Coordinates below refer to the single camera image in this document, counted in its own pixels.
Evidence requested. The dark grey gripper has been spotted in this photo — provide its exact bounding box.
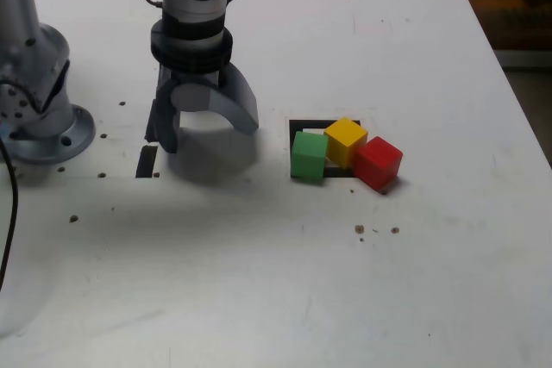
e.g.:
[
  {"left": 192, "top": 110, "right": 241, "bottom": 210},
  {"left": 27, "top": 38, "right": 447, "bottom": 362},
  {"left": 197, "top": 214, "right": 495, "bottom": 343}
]
[{"left": 144, "top": 61, "right": 260, "bottom": 155}]

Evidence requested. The green cube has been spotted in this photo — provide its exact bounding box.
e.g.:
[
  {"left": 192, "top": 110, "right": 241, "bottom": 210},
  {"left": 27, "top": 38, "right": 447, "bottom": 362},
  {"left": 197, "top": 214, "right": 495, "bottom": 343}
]
[{"left": 291, "top": 131, "right": 329, "bottom": 183}]

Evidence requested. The yellow cube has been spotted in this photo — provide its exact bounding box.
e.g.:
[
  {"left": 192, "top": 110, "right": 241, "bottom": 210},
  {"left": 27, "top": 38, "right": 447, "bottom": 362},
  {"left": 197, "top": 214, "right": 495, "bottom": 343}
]
[{"left": 323, "top": 116, "right": 368, "bottom": 169}]

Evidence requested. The red cube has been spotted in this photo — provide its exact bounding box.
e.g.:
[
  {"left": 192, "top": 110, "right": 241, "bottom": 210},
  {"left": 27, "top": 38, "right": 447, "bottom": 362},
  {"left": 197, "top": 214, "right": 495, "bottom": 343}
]
[{"left": 354, "top": 135, "right": 405, "bottom": 191}]

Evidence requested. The black tape square outline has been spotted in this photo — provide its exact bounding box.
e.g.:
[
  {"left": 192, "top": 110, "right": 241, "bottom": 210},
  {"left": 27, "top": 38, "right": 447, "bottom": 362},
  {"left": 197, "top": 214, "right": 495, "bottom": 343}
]
[{"left": 285, "top": 117, "right": 363, "bottom": 179}]

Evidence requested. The black tape strip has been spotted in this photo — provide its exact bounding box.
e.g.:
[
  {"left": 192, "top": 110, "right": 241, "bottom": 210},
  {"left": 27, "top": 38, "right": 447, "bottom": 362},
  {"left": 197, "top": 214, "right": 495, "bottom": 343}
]
[{"left": 135, "top": 137, "right": 160, "bottom": 179}]

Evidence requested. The brown wooden furniture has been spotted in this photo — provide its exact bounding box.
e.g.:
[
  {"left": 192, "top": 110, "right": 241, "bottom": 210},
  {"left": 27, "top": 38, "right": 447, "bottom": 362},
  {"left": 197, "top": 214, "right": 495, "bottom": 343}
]
[{"left": 448, "top": 0, "right": 552, "bottom": 68}]

